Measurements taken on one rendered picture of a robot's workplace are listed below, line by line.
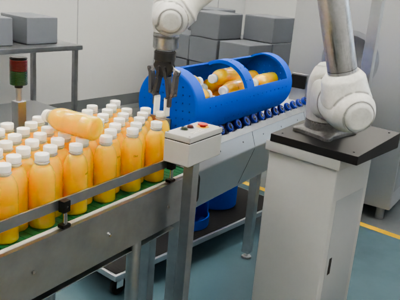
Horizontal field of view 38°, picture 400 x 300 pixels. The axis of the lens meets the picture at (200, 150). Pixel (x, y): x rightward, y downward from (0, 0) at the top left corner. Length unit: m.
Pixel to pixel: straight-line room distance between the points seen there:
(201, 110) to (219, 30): 3.86
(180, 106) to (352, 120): 0.66
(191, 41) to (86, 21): 1.12
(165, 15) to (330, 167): 0.81
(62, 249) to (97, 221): 0.14
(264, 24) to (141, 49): 1.56
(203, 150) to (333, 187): 0.53
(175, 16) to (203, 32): 4.38
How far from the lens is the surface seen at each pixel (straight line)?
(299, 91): 3.42
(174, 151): 1.87
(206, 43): 6.16
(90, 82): 6.51
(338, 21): 1.96
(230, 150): 2.54
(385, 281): 3.56
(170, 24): 1.82
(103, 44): 6.55
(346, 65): 2.00
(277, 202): 2.32
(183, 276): 2.12
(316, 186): 2.21
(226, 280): 3.26
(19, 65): 2.17
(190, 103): 2.22
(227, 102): 2.40
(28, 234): 1.63
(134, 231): 1.92
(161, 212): 2.01
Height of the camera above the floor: 1.61
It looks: 17 degrees down
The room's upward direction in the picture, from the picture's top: 5 degrees clockwise
